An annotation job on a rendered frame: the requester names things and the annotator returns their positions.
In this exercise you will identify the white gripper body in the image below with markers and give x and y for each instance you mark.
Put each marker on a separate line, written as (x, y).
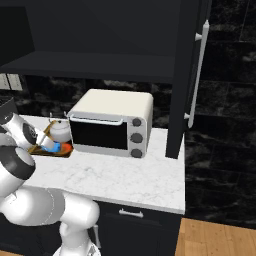
(45, 141)

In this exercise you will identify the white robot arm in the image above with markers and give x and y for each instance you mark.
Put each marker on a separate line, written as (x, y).
(31, 203)

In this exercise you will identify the wooden tray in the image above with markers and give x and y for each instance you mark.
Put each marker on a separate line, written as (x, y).
(43, 151)

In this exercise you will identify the white kettle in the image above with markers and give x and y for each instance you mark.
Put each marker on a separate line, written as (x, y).
(60, 130)

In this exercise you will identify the black base cabinet door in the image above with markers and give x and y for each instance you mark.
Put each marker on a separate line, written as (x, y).
(133, 240)

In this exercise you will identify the blue object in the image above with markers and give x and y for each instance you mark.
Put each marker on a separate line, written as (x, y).
(56, 147)

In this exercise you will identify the orange object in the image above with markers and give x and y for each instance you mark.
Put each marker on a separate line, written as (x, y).
(67, 147)

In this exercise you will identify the white toaster oven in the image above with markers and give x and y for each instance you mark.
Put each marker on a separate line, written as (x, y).
(113, 110)

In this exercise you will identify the grey toaster oven knob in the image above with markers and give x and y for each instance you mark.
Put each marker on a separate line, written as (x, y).
(136, 122)
(136, 153)
(136, 137)

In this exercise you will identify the black drawer front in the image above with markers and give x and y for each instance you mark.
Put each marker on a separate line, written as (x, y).
(150, 218)

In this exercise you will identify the white wall outlet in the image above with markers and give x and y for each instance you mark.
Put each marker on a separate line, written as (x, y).
(3, 81)
(15, 82)

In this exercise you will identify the black wall cabinet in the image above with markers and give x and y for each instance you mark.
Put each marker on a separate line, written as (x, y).
(100, 40)

